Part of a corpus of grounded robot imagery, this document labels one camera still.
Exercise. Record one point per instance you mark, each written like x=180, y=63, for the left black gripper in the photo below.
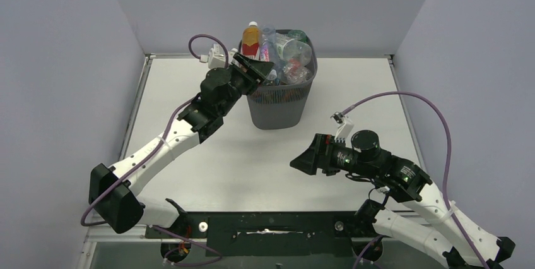
x=257, y=70

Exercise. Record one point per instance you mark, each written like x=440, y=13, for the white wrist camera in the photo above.
x=345, y=126
x=217, y=57

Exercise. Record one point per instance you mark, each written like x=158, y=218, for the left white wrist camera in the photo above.
x=217, y=57

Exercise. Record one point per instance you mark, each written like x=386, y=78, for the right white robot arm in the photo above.
x=451, y=238

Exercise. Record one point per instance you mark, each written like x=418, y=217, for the green tinted bottle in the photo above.
x=298, y=35

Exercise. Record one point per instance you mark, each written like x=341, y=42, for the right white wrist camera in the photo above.
x=345, y=126

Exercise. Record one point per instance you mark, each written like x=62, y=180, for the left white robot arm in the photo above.
x=114, y=191

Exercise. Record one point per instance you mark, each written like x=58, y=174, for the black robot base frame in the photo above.
x=338, y=233

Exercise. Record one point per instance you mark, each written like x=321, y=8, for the pink blue label bottle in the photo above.
x=268, y=52

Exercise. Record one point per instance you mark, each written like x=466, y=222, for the red yellow label bottle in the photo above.
x=250, y=41

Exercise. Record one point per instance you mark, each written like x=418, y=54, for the grey ribbed waste bin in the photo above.
x=281, y=106

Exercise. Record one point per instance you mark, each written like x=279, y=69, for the blue label clear bottle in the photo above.
x=290, y=48

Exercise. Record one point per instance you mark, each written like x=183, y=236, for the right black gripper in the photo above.
x=318, y=155

